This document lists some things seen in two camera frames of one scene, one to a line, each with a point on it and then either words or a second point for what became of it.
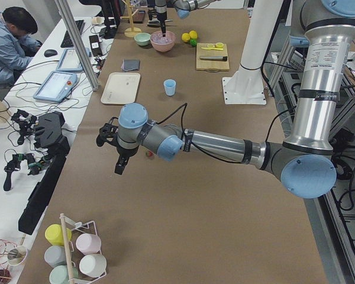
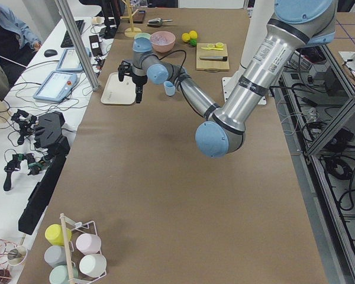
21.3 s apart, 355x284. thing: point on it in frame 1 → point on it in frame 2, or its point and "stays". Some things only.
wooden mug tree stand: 131,32 stays
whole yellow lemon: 186,36 stays
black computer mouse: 49,52 stays
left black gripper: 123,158 → 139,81
